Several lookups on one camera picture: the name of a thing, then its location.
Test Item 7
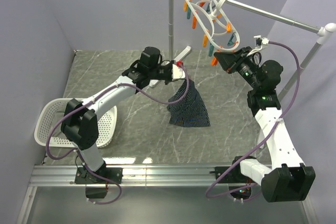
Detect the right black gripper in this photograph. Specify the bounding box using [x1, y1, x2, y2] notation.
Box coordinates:
[214, 47, 260, 90]

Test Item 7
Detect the white oval clip hanger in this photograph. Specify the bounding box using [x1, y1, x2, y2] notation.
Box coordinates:
[184, 0, 240, 57]

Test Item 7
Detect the navy striped underwear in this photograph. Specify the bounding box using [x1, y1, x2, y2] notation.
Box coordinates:
[167, 79, 211, 127]

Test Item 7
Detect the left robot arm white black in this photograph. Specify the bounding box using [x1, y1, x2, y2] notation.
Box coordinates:
[60, 47, 175, 183]

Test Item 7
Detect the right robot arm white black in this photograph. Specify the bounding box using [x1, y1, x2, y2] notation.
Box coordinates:
[206, 47, 316, 202]

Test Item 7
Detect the white metal drying rack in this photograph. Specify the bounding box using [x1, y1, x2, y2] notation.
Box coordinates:
[149, 0, 336, 151]

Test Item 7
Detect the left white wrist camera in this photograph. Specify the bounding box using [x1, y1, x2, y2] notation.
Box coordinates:
[172, 61, 185, 81]

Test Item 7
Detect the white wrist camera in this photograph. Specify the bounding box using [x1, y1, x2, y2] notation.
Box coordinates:
[172, 61, 185, 81]
[247, 35, 269, 56]

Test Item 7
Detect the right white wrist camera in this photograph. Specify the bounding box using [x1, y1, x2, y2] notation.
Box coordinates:
[247, 35, 269, 56]

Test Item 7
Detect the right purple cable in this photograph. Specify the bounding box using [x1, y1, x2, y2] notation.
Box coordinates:
[205, 40, 300, 199]

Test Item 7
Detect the aluminium mounting rail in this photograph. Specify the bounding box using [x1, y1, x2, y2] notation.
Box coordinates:
[28, 163, 230, 187]

